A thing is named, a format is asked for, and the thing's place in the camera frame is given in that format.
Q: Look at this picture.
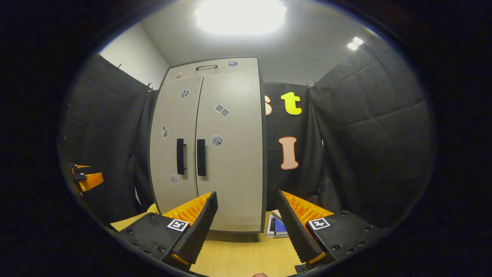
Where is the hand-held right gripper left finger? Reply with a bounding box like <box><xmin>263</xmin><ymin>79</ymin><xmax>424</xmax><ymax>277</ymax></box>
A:
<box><xmin>117</xmin><ymin>191</ymin><xmax>218</xmax><ymax>272</ymax></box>

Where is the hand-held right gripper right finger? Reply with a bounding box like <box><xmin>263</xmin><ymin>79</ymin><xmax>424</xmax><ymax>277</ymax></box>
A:
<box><xmin>277</xmin><ymin>190</ymin><xmax>381</xmax><ymax>272</ymax></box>

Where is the grey shoe cabinet door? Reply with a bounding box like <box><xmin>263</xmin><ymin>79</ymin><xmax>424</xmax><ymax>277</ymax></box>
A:
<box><xmin>149</xmin><ymin>76</ymin><xmax>204</xmax><ymax>215</ymax></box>
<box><xmin>195</xmin><ymin>73</ymin><xmax>264</xmax><ymax>232</ymax></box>

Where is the grey shoe cabinet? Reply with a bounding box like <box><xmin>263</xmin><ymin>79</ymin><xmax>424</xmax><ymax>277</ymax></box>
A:
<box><xmin>148</xmin><ymin>57</ymin><xmax>268</xmax><ymax>235</ymax></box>

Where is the grey cabinet drawer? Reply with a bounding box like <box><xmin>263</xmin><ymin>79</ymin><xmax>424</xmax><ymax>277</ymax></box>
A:
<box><xmin>166</xmin><ymin>58</ymin><xmax>259</xmax><ymax>85</ymax></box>

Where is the blue book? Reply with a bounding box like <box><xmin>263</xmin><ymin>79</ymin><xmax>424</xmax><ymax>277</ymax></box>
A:
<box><xmin>272</xmin><ymin>210</ymin><xmax>289</xmax><ymax>236</ymax></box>

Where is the large ceiling light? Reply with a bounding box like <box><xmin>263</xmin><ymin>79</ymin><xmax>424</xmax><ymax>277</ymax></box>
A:
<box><xmin>195</xmin><ymin>0</ymin><xmax>288</xmax><ymax>35</ymax></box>

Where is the black door handle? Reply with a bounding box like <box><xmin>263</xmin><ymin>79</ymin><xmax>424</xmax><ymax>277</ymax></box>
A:
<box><xmin>197</xmin><ymin>139</ymin><xmax>207</xmax><ymax>177</ymax></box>
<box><xmin>176</xmin><ymin>138</ymin><xmax>187</xmax><ymax>175</ymax></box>

